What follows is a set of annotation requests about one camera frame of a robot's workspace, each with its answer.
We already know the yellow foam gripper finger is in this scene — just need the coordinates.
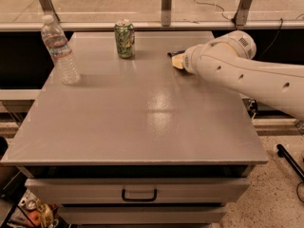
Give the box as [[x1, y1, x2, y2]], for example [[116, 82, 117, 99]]
[[171, 54, 184, 69]]

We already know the blue rxbar wrapper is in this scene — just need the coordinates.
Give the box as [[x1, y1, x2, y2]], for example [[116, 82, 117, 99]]
[[167, 50, 185, 58]]

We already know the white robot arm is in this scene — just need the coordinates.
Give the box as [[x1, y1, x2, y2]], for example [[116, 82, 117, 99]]
[[171, 30, 304, 120]]

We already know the metal window railing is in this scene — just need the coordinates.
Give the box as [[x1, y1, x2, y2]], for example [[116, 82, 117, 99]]
[[0, 0, 304, 31]]

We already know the green soda can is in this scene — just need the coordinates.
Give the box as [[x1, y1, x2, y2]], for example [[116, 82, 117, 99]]
[[114, 19, 135, 59]]

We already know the grey drawer cabinet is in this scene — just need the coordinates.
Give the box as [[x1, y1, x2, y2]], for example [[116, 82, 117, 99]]
[[2, 31, 267, 228]]

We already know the clear plastic water bottle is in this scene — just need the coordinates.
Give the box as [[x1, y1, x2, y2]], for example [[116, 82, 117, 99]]
[[41, 14, 81, 85]]

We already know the black floor stand leg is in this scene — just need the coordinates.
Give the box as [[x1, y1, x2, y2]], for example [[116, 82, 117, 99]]
[[276, 144, 304, 181]]

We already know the clutter of snack items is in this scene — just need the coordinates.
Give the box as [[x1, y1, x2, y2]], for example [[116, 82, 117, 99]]
[[9, 190, 59, 228]]

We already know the black drawer handle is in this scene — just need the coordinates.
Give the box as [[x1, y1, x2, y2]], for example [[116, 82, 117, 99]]
[[122, 189, 158, 202]]

